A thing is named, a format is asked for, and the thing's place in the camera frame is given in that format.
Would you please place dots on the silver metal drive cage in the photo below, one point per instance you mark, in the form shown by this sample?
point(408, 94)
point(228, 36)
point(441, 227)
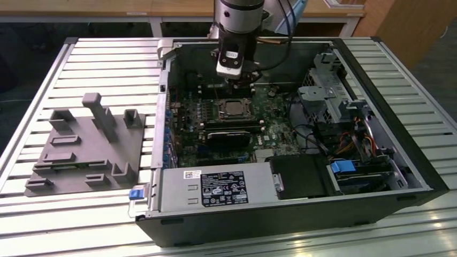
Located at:
point(316, 93)

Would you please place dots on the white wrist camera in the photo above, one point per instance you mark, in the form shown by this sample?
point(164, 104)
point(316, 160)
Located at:
point(228, 71)

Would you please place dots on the thin metal locking lever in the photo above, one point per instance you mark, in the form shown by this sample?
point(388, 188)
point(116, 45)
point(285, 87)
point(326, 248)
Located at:
point(215, 91)

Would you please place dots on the blue disk carrier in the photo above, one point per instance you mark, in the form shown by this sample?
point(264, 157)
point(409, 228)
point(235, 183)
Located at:
point(342, 167)

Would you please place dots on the grey power supply unit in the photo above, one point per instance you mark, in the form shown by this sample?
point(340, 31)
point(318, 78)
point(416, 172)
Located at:
point(179, 192)

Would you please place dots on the blue case latch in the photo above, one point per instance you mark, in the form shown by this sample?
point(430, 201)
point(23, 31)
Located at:
point(136, 194)

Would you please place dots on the black PC case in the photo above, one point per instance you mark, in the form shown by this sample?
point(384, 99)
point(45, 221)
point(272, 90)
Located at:
point(249, 227)

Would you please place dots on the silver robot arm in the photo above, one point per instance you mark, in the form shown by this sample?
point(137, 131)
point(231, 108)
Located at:
point(236, 16)

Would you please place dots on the silver chipset heatsink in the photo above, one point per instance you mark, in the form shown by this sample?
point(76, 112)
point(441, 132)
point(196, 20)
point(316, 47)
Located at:
point(265, 154)

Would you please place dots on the green motherboard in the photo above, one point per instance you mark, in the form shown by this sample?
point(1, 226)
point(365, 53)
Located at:
point(275, 134)

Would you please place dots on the black plastic disk bay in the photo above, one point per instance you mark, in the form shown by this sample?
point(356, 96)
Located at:
point(302, 176)

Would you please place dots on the black graphics card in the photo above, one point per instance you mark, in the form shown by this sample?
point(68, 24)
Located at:
point(228, 139)

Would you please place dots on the grey parts rack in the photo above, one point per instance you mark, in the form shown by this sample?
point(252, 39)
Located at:
point(89, 150)

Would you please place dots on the wooden cabinet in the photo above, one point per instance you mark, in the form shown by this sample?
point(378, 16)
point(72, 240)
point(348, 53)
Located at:
point(410, 26)

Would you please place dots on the green RAM stick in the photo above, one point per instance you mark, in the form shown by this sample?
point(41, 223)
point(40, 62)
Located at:
point(68, 167)

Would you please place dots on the CPU socket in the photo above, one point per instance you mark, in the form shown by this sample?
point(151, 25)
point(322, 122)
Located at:
point(236, 118)

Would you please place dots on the wooden desk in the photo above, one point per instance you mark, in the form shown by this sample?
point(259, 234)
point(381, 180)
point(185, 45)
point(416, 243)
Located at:
point(107, 6)

